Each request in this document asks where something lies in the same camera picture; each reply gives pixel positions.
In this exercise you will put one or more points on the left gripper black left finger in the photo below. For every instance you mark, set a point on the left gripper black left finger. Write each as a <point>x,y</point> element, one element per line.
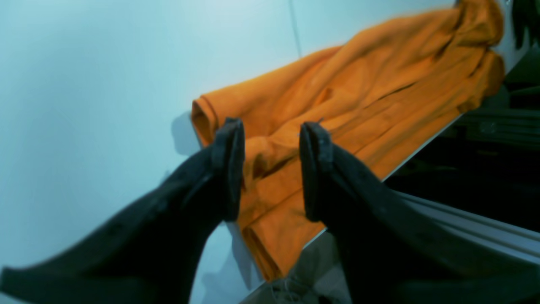
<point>148,252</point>

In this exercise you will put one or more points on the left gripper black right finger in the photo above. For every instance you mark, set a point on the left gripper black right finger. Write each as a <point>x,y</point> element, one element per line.
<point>392,254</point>

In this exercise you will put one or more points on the orange t-shirt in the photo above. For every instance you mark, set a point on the orange t-shirt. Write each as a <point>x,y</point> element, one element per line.
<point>381,96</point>

